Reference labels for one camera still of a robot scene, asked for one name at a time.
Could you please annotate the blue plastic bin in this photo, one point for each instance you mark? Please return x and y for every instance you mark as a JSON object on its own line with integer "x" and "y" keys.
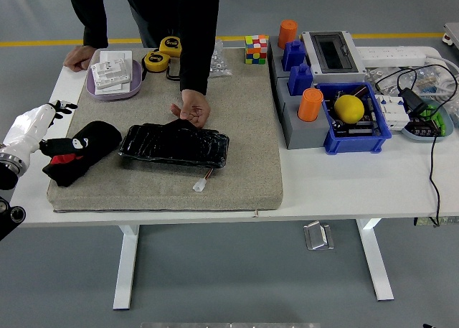
{"x": 351, "y": 145}

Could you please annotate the person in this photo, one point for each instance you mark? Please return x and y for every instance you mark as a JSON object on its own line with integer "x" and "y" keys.
{"x": 161, "y": 12}

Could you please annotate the black panel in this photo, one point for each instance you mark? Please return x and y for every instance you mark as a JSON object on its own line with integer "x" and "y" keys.
{"x": 172, "y": 146}

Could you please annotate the black terminal block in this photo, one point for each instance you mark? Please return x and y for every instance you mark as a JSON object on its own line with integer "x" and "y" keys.
{"x": 423, "y": 130}

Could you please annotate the large white switch plate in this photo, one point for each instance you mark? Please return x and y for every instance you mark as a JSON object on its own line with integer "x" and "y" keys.
{"x": 116, "y": 57}

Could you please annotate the clear bag of metal nuts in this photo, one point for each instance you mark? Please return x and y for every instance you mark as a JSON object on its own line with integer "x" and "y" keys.
{"x": 218, "y": 64}

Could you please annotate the silver metal ball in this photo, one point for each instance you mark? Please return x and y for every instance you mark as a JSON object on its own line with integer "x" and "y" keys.
{"x": 338, "y": 126}

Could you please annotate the white table leg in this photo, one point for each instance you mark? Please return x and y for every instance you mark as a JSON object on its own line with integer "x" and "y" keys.
{"x": 125, "y": 270}
{"x": 376, "y": 270}

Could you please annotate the clear bag of small parts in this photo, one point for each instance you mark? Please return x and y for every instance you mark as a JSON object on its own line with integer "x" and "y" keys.
{"x": 376, "y": 75}

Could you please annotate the purple tray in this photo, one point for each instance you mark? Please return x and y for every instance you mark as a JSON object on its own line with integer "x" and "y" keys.
{"x": 134, "y": 87}

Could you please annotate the light blue tray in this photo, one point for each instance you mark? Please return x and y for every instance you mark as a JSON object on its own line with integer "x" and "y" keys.
{"x": 419, "y": 138}

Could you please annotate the black power adapter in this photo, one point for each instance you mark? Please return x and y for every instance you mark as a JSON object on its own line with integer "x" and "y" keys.
{"x": 412, "y": 100}

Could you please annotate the person's left forearm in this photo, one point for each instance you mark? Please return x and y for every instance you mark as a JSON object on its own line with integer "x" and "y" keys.
{"x": 195, "y": 66}

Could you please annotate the green plastic part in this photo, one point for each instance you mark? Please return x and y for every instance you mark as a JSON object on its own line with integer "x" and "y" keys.
{"x": 432, "y": 112}

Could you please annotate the black rag with red patch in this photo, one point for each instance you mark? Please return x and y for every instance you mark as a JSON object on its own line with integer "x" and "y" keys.
{"x": 97, "y": 134}

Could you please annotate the white switch module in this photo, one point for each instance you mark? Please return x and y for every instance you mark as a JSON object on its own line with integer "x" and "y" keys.
{"x": 109, "y": 75}

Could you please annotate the clear bag of blue parts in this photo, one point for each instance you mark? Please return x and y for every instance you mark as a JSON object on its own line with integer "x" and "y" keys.
{"x": 428, "y": 87}

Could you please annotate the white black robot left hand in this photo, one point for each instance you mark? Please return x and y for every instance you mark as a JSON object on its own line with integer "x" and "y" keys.
{"x": 28, "y": 127}

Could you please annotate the blue block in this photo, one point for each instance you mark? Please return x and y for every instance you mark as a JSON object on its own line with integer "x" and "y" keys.
{"x": 293, "y": 57}
{"x": 300, "y": 82}

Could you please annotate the orange cylinder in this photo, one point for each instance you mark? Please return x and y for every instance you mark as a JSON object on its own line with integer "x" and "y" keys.
{"x": 288, "y": 33}
{"x": 309, "y": 107}

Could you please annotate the white power strip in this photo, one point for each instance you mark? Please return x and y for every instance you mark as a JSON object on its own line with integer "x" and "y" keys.
{"x": 394, "y": 55}

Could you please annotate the black circuit board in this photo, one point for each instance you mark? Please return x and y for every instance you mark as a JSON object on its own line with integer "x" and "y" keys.
{"x": 358, "y": 130}

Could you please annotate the yellow ball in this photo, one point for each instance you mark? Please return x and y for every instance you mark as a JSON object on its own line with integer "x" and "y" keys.
{"x": 349, "y": 109}

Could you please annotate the yellow tape measure with print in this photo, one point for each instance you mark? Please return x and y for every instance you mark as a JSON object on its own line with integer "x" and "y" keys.
{"x": 171, "y": 45}

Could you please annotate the grey-brown mat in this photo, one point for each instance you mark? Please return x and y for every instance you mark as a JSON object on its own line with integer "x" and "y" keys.
{"x": 244, "y": 127}

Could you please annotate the person's left hand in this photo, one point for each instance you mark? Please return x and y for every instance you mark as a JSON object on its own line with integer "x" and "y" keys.
{"x": 195, "y": 107}

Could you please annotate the person's right forearm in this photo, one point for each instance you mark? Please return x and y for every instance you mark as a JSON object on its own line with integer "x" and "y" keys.
{"x": 95, "y": 30}

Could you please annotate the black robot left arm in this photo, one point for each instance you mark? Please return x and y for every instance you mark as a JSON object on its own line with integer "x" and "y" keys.
{"x": 5, "y": 179}

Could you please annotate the grey holder block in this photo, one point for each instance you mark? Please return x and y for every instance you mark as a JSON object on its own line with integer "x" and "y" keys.
{"x": 305, "y": 136}
{"x": 274, "y": 60}

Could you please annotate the white circuit breaker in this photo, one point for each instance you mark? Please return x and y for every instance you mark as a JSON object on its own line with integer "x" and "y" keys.
{"x": 392, "y": 112}

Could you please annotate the colourful puzzle cube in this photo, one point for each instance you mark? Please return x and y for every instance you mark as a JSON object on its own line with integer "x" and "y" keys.
{"x": 256, "y": 50}

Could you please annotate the person's right hand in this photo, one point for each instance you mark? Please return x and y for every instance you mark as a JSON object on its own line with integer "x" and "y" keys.
{"x": 79, "y": 59}

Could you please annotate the grey enclosure with clear lid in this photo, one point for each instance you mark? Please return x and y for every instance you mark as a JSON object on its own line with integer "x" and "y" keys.
{"x": 331, "y": 53}

